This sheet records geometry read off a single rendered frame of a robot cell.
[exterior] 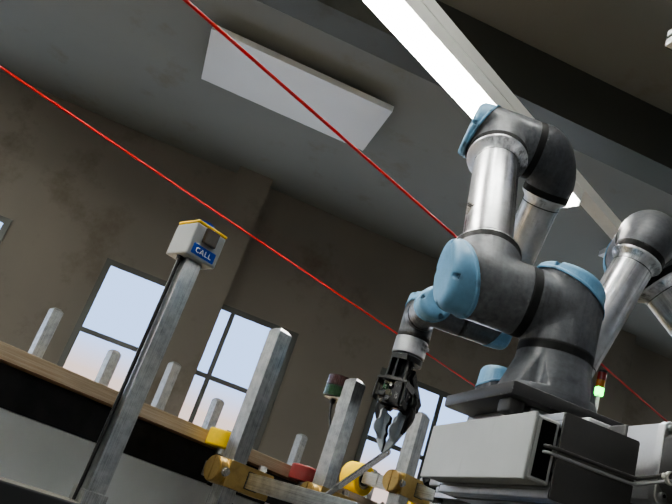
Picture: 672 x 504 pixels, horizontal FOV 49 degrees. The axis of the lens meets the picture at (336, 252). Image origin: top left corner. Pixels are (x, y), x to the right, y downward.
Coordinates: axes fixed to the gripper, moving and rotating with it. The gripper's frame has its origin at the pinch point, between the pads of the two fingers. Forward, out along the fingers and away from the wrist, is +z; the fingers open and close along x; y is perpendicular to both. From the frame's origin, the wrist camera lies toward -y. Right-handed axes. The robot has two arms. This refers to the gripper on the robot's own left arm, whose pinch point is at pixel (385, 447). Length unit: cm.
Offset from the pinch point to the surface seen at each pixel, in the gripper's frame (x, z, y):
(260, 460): -25.5, 10.6, 5.3
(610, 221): 14, -142, -147
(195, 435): -32.0, 11.1, 22.9
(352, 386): -9.3, -10.2, 5.5
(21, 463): -48, 27, 48
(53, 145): -430, -195, -203
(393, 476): -2.1, 3.7, -15.5
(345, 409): -9.2, -4.9, 5.5
